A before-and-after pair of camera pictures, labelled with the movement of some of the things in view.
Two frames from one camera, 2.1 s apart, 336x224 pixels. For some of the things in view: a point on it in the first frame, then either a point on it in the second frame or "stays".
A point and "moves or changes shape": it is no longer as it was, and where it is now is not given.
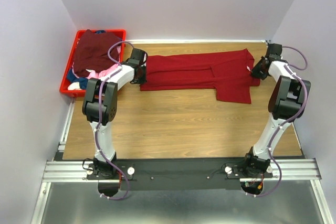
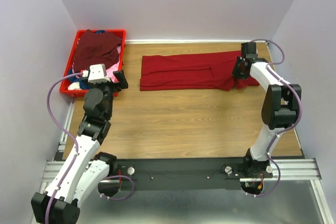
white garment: (74, 86) stays
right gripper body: (256, 72) -> (237, 73)
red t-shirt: (229, 74) moves or changes shape
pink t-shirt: (101, 74) stays
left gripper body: (142, 78) -> (107, 88)
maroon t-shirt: (92, 52) stays
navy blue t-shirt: (72, 77) stays
